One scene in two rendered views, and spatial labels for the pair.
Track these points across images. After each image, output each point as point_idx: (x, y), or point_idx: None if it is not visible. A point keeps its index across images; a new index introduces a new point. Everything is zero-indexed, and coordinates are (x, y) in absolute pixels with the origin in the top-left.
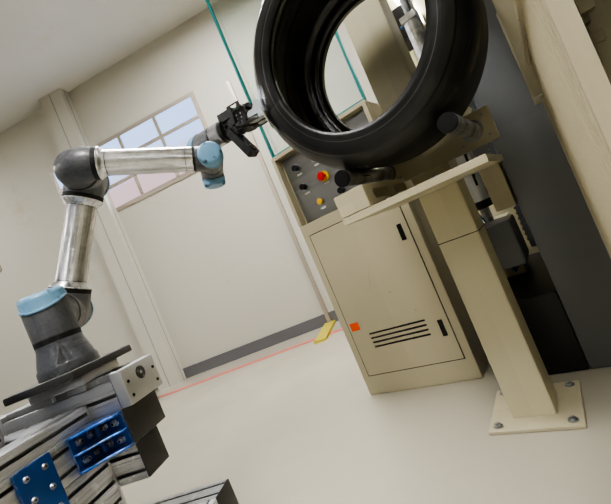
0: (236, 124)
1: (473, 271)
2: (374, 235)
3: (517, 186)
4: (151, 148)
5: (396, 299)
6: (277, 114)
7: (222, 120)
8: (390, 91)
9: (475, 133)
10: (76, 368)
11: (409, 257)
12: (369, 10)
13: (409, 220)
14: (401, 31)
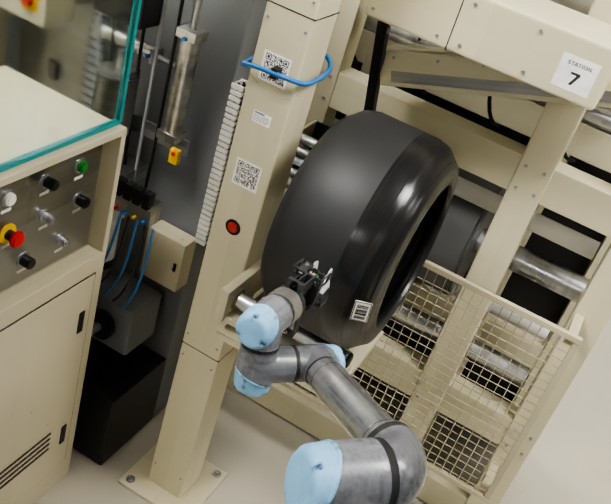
0: (314, 302)
1: (222, 379)
2: (51, 333)
3: (192, 264)
4: (363, 388)
5: (33, 419)
6: (372, 312)
7: (302, 293)
8: (270, 207)
9: None
10: None
11: (72, 355)
12: (302, 116)
13: (92, 304)
14: (148, 15)
